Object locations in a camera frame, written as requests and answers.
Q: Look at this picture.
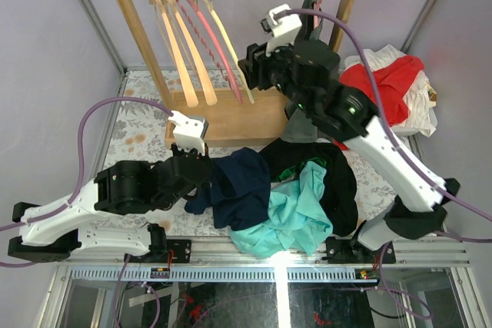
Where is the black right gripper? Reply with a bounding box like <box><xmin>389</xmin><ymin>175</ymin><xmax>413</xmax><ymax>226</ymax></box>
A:
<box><xmin>237</xmin><ymin>31</ymin><xmax>314</xmax><ymax>114</ymax></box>

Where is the navy blue t-shirt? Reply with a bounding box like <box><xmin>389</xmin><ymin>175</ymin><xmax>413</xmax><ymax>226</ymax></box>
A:
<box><xmin>184</xmin><ymin>147</ymin><xmax>271</xmax><ymax>231</ymax></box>

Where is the cream plastic hanger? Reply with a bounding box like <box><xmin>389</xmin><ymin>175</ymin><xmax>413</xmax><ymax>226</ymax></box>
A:
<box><xmin>202</xmin><ymin>0</ymin><xmax>254</xmax><ymax>104</ymax></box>

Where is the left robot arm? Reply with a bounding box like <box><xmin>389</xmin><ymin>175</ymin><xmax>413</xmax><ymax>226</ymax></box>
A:
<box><xmin>8</xmin><ymin>144</ymin><xmax>213</xmax><ymax>263</ymax></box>

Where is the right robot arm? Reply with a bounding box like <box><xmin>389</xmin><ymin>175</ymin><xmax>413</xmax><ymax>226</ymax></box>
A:
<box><xmin>238</xmin><ymin>40</ymin><xmax>460</xmax><ymax>263</ymax></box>

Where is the pink twisted-bar hanger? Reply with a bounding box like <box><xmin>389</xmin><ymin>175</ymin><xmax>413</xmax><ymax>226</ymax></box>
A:
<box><xmin>181</xmin><ymin>0</ymin><xmax>243</xmax><ymax>104</ymax></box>

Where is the light wooden hanger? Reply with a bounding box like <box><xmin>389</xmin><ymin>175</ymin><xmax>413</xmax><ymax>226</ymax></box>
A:
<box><xmin>171</xmin><ymin>0</ymin><xmax>218</xmax><ymax>106</ymax></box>
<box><xmin>154</xmin><ymin>0</ymin><xmax>198</xmax><ymax>108</ymax></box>

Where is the grey t-shirt on hanger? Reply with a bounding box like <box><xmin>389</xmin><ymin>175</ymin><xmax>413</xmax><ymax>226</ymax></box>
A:
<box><xmin>281</xmin><ymin>0</ymin><xmax>323</xmax><ymax>144</ymax></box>

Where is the light wooden hanger left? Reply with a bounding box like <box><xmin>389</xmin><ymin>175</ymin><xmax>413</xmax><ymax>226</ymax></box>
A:
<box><xmin>154</xmin><ymin>0</ymin><xmax>198</xmax><ymax>108</ymax></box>

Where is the teal t-shirt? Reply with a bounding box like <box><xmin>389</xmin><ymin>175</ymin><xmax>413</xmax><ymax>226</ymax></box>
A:
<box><xmin>229</xmin><ymin>162</ymin><xmax>334</xmax><ymax>259</ymax></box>

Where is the red t-shirt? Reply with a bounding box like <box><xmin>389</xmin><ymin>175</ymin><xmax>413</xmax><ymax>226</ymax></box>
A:
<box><xmin>339</xmin><ymin>55</ymin><xmax>424</xmax><ymax>127</ymax></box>

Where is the black t-shirt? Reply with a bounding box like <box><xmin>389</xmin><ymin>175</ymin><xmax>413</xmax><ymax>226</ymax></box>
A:
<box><xmin>260</xmin><ymin>138</ymin><xmax>358</xmax><ymax>237</ymax></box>

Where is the wooden clothes rack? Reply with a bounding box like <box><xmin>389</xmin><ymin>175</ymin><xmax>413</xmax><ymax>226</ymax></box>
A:
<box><xmin>116</xmin><ymin>0</ymin><xmax>354</xmax><ymax>147</ymax></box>

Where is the floral table mat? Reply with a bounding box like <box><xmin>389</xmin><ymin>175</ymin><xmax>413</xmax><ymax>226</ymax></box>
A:
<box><xmin>88</xmin><ymin>68</ymin><xmax>427</xmax><ymax>237</ymax></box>

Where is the green garment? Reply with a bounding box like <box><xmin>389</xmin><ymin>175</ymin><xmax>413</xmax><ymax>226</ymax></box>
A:
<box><xmin>271</xmin><ymin>157</ymin><xmax>327</xmax><ymax>183</ymax></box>

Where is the white garment pile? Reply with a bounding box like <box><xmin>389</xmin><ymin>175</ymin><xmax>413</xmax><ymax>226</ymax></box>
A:
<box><xmin>364</xmin><ymin>45</ymin><xmax>437</xmax><ymax>137</ymax></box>

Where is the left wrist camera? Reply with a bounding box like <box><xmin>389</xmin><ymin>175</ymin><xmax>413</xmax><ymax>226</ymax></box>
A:
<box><xmin>168</xmin><ymin>111</ymin><xmax>209</xmax><ymax>155</ymax></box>

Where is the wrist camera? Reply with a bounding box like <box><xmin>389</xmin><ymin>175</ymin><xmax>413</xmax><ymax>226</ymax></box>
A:
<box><xmin>261</xmin><ymin>4</ymin><xmax>302</xmax><ymax>57</ymax></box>
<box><xmin>168</xmin><ymin>111</ymin><xmax>209</xmax><ymax>155</ymax></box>

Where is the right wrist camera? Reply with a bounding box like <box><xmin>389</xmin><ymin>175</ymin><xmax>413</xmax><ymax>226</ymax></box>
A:
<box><xmin>261</xmin><ymin>4</ymin><xmax>302</xmax><ymax>57</ymax></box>

